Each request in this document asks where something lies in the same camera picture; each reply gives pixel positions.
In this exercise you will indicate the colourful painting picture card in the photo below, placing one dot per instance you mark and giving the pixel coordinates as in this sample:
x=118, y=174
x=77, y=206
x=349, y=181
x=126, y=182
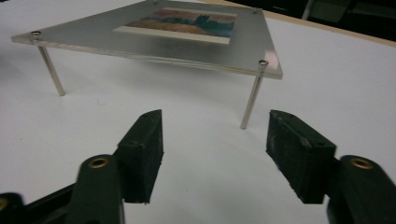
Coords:
x=186, y=23

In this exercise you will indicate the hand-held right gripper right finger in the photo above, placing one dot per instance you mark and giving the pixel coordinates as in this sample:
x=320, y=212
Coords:
x=299, y=155

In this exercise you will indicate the grey metal stand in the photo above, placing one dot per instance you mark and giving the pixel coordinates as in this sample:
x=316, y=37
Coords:
x=307, y=9

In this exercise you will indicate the metal frame standoff rod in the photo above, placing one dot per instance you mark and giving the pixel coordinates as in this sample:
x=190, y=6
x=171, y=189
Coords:
x=251, y=99
x=51, y=70

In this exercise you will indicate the clear acrylic photo frame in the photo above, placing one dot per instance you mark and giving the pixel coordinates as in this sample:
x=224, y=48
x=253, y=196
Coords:
x=87, y=39

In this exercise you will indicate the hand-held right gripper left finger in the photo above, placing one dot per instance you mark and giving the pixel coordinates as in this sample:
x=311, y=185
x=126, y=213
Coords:
x=140, y=161

